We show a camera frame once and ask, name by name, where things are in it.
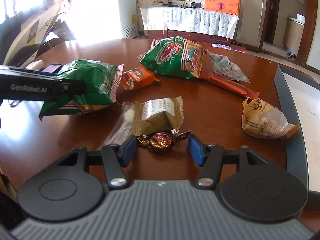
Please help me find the brown foil candy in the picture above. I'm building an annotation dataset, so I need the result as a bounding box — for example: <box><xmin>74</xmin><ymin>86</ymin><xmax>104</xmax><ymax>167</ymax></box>
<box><xmin>137</xmin><ymin>129</ymin><xmax>191</xmax><ymax>153</ymax></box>

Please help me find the olive gold snack packet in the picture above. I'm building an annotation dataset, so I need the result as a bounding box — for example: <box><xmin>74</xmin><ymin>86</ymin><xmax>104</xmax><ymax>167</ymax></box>
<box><xmin>132</xmin><ymin>96</ymin><xmax>184</xmax><ymax>137</ymax></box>

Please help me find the yellow clear biscuit bag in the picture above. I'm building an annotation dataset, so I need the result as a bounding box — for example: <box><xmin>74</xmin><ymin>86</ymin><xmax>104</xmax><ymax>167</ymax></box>
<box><xmin>241</xmin><ymin>98</ymin><xmax>300</xmax><ymax>139</ymax></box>

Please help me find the long orange snack bar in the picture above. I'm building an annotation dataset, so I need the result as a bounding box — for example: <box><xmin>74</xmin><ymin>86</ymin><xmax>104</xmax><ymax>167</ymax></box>
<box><xmin>200</xmin><ymin>70</ymin><xmax>260</xmax><ymax>100</ymax></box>

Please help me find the green striped snack bag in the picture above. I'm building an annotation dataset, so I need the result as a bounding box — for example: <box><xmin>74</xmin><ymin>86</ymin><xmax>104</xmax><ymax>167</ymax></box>
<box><xmin>39</xmin><ymin>59</ymin><xmax>124</xmax><ymax>119</ymax></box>

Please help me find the small orange snack packet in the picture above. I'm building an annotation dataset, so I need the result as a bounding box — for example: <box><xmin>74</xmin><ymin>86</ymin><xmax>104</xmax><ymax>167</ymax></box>
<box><xmin>121</xmin><ymin>66</ymin><xmax>160</xmax><ymax>90</ymax></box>

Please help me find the grey clear peanut packet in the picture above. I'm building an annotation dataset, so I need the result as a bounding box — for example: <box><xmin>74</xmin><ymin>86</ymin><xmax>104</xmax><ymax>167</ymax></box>
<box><xmin>207</xmin><ymin>51</ymin><xmax>249</xmax><ymax>83</ymax></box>

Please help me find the green shrimp chips bag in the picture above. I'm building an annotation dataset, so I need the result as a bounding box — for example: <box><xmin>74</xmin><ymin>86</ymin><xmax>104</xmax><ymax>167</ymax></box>
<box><xmin>138</xmin><ymin>36</ymin><xmax>207</xmax><ymax>79</ymax></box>

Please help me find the purple smartphone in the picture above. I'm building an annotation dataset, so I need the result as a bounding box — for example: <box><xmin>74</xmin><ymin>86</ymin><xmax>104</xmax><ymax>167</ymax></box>
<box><xmin>42</xmin><ymin>63</ymin><xmax>63</xmax><ymax>73</ymax></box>

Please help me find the dark grey shallow box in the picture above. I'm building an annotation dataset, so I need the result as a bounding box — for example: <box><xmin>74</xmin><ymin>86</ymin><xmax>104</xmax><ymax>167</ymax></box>
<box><xmin>274</xmin><ymin>65</ymin><xmax>319</xmax><ymax>210</ymax></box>

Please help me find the purple detergent bottle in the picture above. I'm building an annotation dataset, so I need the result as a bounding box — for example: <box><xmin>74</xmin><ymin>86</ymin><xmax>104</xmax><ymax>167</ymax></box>
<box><xmin>211</xmin><ymin>43</ymin><xmax>233</xmax><ymax>50</ymax></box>

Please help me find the red floor mat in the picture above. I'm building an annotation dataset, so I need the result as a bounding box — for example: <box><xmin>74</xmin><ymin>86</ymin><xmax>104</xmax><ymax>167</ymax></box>
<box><xmin>230</xmin><ymin>41</ymin><xmax>247</xmax><ymax>54</ymax></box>

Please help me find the white chest freezer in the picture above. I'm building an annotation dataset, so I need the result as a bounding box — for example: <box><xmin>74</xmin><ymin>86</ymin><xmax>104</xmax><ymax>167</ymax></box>
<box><xmin>96</xmin><ymin>0</ymin><xmax>138</xmax><ymax>39</ymax></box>

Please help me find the pair of slippers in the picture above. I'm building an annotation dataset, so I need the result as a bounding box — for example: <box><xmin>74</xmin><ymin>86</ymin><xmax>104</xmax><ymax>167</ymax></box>
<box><xmin>286</xmin><ymin>52</ymin><xmax>297</xmax><ymax>60</ymax></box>

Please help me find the white patterned cabinet cloth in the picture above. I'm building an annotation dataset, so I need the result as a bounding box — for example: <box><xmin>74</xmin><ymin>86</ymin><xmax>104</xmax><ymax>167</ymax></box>
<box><xmin>140</xmin><ymin>7</ymin><xmax>239</xmax><ymax>38</ymax></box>

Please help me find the wooden kitchen counter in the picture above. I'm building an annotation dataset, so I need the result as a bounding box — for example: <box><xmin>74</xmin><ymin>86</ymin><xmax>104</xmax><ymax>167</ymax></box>
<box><xmin>283</xmin><ymin>17</ymin><xmax>304</xmax><ymax>54</ymax></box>

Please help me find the black set-top box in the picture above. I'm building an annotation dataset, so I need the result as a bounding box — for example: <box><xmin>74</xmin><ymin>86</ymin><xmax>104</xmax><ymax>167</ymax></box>
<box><xmin>191</xmin><ymin>2</ymin><xmax>202</xmax><ymax>8</ymax></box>

